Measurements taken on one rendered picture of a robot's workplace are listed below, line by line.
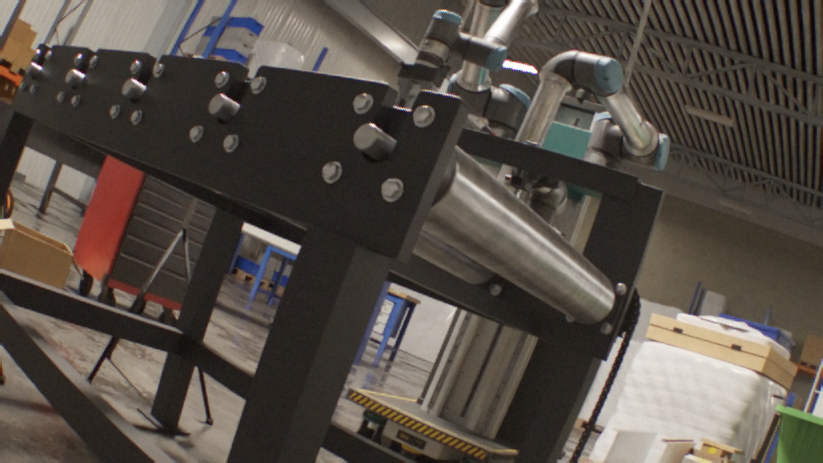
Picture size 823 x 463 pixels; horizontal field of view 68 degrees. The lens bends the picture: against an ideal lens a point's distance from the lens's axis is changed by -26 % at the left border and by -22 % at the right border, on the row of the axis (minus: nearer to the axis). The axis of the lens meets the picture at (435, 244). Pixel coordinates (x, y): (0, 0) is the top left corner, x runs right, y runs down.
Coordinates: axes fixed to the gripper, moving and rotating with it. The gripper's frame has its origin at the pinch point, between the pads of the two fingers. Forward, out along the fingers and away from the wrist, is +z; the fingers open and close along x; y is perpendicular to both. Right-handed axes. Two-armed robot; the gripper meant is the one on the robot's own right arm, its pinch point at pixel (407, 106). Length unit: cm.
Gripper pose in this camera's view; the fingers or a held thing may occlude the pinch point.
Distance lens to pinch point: 226.5
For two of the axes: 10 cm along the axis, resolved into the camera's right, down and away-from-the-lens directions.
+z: -3.7, 9.2, -0.9
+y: -4.6, -2.6, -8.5
